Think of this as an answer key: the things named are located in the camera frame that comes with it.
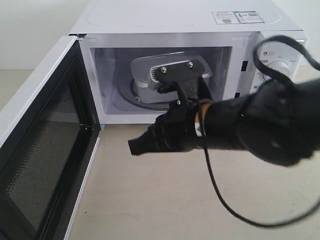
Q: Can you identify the white microwave door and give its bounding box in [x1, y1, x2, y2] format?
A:
[0, 36, 101, 240]

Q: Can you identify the upper white control knob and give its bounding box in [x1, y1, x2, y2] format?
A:
[262, 60, 292, 78]

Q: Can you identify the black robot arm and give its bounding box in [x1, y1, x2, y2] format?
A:
[128, 79, 320, 167]

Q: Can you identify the white plastic food container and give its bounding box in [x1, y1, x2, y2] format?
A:
[130, 50, 214, 104]

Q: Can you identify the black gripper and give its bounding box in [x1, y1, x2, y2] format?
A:
[128, 99, 213, 156]

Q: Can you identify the printed label sticker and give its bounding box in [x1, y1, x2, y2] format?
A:
[212, 11, 265, 25]

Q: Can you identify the white microwave oven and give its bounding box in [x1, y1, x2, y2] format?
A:
[70, 0, 309, 125]

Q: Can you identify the black cable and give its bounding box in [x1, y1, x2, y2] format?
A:
[194, 34, 320, 222]

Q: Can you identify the glass turntable plate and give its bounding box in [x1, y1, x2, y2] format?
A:
[113, 69, 177, 111]

